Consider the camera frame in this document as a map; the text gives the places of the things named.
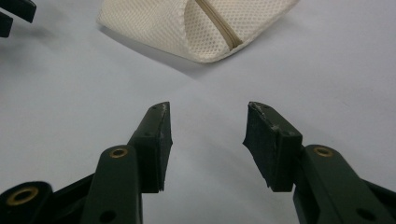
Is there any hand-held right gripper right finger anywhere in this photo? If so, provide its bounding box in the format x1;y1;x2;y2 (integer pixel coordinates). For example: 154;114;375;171
242;101;304;192

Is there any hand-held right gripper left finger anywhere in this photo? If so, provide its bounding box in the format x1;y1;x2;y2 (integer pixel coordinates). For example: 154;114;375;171
129;101;173;194

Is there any white cloth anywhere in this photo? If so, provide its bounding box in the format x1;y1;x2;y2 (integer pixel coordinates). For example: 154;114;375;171
96;0;302;64

